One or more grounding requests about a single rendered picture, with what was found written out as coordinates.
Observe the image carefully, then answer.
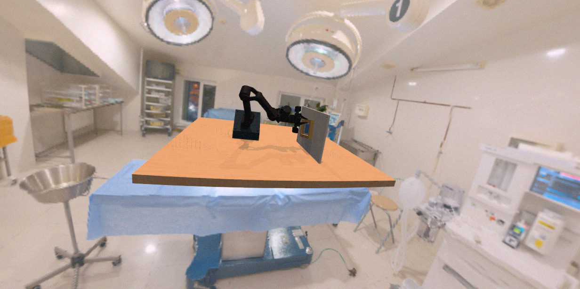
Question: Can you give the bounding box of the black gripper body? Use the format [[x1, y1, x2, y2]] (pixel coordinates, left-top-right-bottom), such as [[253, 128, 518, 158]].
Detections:
[[287, 106, 301, 133]]

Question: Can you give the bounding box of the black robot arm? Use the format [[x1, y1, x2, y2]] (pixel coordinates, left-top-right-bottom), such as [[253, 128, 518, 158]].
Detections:
[[239, 85, 301, 130]]

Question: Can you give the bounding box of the gold picture frame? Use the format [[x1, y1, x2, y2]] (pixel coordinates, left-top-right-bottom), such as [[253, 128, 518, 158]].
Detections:
[[300, 119, 314, 139]]

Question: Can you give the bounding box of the grey wall panel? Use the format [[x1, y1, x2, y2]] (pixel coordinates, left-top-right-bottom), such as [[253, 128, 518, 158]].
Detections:
[[296, 106, 330, 164]]

